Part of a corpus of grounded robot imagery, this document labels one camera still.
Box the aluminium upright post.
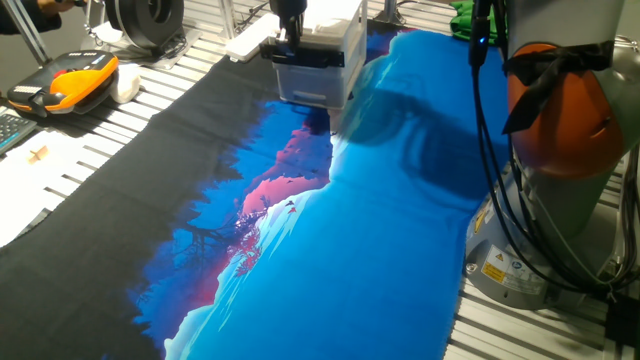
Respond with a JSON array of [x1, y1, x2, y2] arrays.
[[218, 0, 239, 41]]

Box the small white rounded object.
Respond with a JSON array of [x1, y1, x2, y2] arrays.
[[108, 62, 142, 105]]

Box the white drawer with black handle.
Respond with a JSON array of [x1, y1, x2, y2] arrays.
[[259, 42, 346, 70]]

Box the blue forest print cloth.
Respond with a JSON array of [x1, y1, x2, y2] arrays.
[[0, 22, 511, 360]]

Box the person's bare hand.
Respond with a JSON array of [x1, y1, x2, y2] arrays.
[[37, 0, 76, 15]]

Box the black computer keyboard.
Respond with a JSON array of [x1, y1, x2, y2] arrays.
[[0, 112, 39, 155]]

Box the black filament spool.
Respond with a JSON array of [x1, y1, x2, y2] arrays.
[[103, 0, 185, 51]]

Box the slanted aluminium strut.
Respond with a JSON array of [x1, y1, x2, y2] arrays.
[[2, 0, 51, 66]]

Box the white paper sheet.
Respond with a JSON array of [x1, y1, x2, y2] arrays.
[[0, 129, 101, 249]]

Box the white plastic drawer cabinet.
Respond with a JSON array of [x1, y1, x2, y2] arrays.
[[272, 0, 369, 111]]

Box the clear spool holder stand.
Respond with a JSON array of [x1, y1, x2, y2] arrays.
[[85, 0, 204, 70]]

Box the white power strip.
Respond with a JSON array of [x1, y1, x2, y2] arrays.
[[224, 12, 281, 64]]

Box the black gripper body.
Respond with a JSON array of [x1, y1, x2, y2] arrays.
[[269, 0, 309, 24]]

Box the tall aluminium frame bar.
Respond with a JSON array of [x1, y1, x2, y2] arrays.
[[372, 0, 406, 26]]

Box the green cloth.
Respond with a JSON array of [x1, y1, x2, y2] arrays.
[[448, 0, 506, 44]]

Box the orange black teach pendant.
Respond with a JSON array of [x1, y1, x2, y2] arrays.
[[6, 49, 120, 119]]

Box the dark-sleeved forearm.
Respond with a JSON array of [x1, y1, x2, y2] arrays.
[[0, 9, 62, 35]]

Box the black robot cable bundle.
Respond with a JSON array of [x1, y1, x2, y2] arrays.
[[467, 0, 640, 301]]

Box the small wooden piece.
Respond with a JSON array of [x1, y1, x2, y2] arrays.
[[25, 144, 50, 165]]

